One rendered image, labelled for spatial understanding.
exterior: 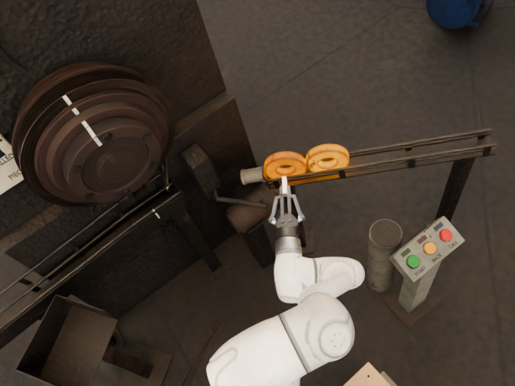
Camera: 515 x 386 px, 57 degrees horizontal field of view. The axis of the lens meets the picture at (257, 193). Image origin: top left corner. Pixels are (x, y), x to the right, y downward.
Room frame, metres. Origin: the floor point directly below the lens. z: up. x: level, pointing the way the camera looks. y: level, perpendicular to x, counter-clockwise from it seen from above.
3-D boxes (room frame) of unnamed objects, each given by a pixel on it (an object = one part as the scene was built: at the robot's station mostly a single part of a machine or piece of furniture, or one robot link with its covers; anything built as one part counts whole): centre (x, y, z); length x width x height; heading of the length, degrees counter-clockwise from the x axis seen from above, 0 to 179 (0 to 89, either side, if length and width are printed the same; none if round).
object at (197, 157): (1.09, 0.17, 0.68); 0.11 x 0.08 x 0.24; 19
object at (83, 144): (0.90, 0.36, 1.11); 0.28 x 0.06 x 0.28; 109
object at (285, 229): (0.73, -0.06, 0.70); 0.09 x 0.08 x 0.07; 164
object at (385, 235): (0.66, -0.40, 0.26); 0.12 x 0.12 x 0.52
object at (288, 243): (0.66, -0.04, 0.69); 0.09 x 0.06 x 0.09; 74
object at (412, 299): (0.52, -0.49, 0.31); 0.24 x 0.16 x 0.62; 109
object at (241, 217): (0.98, 0.04, 0.27); 0.22 x 0.13 x 0.53; 109
